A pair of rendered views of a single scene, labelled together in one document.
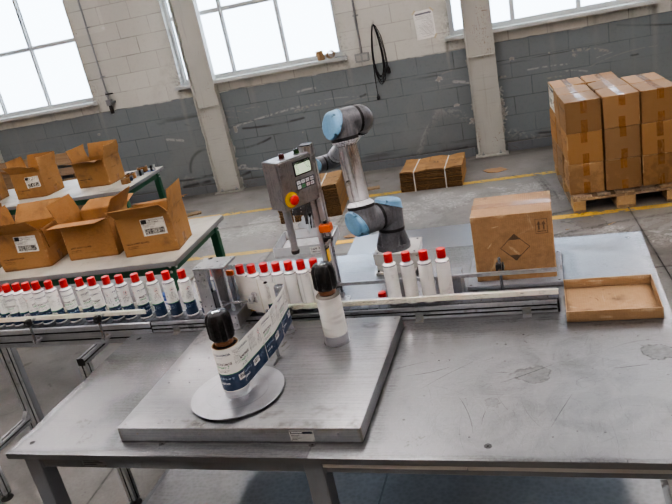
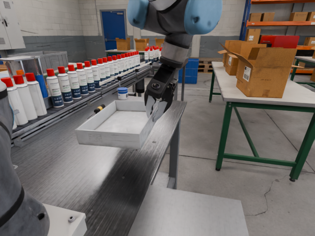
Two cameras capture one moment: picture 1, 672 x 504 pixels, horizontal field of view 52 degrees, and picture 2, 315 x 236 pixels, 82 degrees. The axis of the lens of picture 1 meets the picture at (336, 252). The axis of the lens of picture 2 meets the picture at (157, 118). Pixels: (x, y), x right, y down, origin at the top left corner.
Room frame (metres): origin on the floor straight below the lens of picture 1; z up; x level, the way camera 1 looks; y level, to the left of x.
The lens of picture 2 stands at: (3.11, -0.46, 1.24)
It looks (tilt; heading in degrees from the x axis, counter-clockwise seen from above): 25 degrees down; 87
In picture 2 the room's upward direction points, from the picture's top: straight up
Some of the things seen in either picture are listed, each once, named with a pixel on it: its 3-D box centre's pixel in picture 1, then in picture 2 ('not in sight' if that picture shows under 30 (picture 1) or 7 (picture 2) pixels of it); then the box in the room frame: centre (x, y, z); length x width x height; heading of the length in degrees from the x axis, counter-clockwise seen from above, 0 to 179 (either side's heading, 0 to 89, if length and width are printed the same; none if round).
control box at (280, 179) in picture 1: (291, 180); not in sight; (2.56, 0.11, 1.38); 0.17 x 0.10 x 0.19; 126
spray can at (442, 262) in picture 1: (444, 273); not in sight; (2.31, -0.37, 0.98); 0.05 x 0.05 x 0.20
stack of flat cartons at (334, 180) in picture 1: (312, 196); not in sight; (6.74, 0.12, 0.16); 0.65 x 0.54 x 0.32; 79
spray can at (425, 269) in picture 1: (426, 275); not in sight; (2.32, -0.31, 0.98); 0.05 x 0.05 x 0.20
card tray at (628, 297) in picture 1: (610, 297); not in sight; (2.12, -0.90, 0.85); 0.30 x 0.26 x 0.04; 71
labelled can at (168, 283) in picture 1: (171, 293); (82, 79); (2.68, 0.71, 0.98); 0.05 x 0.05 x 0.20
